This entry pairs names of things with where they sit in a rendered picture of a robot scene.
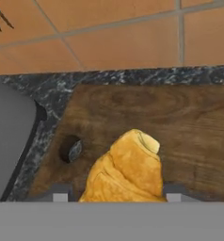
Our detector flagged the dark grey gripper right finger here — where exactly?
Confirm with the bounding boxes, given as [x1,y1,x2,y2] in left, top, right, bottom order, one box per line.
[162,183,202,203]

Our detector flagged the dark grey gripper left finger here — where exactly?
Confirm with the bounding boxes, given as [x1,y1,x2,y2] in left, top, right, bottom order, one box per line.
[24,184,76,203]

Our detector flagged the golden brown croissant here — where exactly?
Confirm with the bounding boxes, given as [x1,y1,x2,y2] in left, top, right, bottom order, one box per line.
[78,128,168,203]

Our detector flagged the dark wooden cutting board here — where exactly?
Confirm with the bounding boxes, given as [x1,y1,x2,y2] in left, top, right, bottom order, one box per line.
[26,84,224,202]

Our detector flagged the grey sink basin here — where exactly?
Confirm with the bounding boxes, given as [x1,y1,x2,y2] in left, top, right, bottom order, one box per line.
[0,77,48,202]

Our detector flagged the dark thin utensil prongs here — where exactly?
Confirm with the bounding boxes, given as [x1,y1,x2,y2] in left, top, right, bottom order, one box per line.
[0,0,15,33]

